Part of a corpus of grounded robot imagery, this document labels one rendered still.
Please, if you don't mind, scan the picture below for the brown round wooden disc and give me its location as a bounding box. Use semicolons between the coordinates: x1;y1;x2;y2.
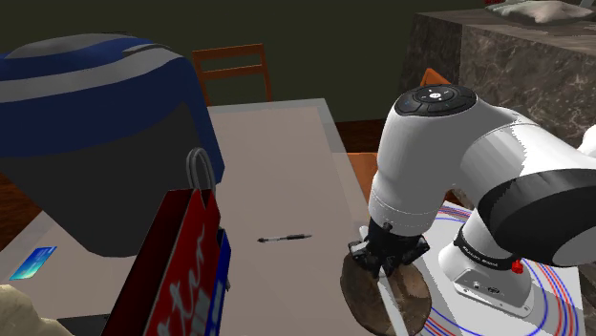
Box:
339;253;434;336

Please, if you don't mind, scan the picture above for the orange wooden chair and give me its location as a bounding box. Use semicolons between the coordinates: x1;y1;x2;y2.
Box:
346;67;452;202

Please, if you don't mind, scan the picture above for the black pen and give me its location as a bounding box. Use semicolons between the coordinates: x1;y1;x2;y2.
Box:
256;233;313;244

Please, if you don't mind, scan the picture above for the grey table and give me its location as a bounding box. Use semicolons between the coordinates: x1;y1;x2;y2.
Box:
0;97;389;336

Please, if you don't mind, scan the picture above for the white patterned robot stand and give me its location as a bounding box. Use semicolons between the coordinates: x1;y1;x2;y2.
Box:
358;199;585;336

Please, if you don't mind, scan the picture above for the red paper shopping bag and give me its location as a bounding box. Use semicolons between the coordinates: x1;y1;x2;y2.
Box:
99;147;233;336

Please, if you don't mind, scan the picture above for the dark marble counter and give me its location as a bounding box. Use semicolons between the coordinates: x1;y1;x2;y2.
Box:
399;0;596;151

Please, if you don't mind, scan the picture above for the brown wooden chair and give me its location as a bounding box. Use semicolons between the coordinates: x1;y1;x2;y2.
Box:
191;43;274;108

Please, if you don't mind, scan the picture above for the blue and grey backpack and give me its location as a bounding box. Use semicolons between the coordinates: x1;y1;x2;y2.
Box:
0;31;226;259

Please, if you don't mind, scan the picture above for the blue card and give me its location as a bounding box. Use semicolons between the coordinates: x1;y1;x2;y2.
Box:
9;245;58;282

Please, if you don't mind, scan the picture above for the beige lumpy object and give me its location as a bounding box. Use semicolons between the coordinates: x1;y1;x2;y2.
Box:
0;283;72;336

